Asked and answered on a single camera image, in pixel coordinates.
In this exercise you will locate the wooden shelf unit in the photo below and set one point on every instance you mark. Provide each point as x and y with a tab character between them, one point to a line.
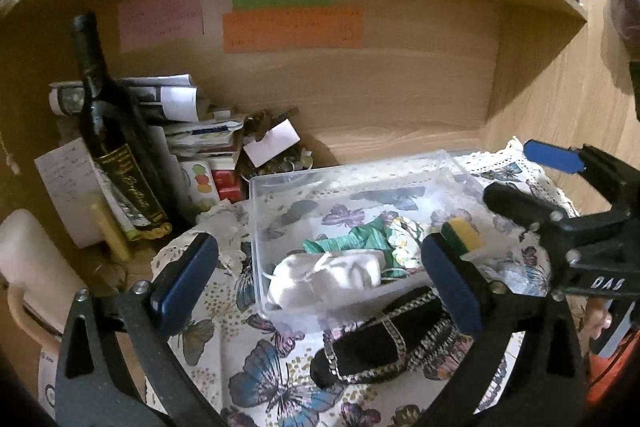
400	97

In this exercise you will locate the orange paper note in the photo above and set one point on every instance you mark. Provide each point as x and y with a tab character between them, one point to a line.
292	29

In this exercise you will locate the white handwritten paper sheet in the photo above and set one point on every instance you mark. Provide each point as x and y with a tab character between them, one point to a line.
67	187

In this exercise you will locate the yellow tube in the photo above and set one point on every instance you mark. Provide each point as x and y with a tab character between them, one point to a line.
111	232

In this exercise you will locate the black pouch with sequin trim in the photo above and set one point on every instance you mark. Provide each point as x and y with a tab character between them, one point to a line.
380	347

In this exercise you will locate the butterfly print tablecloth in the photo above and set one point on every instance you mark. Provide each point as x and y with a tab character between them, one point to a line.
250	357

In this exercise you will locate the dark brown round object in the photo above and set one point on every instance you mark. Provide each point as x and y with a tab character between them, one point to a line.
622	9

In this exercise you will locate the white cloth pouch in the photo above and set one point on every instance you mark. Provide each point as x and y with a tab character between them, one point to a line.
325	279

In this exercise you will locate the green knitted cloth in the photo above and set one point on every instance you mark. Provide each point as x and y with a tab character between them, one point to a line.
355	239

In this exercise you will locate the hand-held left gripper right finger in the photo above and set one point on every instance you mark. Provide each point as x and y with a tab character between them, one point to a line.
450	287

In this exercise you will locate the floral print cloth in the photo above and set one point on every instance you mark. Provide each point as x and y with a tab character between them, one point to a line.
407	242

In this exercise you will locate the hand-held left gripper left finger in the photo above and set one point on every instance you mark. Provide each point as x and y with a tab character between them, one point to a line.
185	277

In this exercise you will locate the stack of papers and leaflets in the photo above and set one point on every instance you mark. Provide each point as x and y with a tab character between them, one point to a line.
205	134

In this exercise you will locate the clear plastic storage box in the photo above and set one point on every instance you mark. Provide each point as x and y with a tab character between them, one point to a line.
310	217

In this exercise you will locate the pink paper note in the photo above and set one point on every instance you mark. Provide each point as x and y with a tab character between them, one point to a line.
160	19

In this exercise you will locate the rolled newspaper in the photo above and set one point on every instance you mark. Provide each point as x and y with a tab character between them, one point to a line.
150	97

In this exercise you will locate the white blank card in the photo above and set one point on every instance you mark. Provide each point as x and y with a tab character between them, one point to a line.
270	141

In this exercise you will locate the yellow green sponge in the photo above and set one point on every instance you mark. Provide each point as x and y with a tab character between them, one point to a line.
462	232

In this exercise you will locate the fruit print packet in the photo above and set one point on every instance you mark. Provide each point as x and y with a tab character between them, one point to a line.
197	184

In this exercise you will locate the person's right hand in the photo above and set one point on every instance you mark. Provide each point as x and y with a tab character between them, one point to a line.
599	322

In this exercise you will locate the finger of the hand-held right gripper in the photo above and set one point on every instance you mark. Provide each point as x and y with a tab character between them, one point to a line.
520	204
552	157

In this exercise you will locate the dark wine bottle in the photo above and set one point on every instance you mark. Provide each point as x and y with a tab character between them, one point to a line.
112	132

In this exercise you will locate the red small box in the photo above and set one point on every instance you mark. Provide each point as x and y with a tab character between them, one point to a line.
227	184

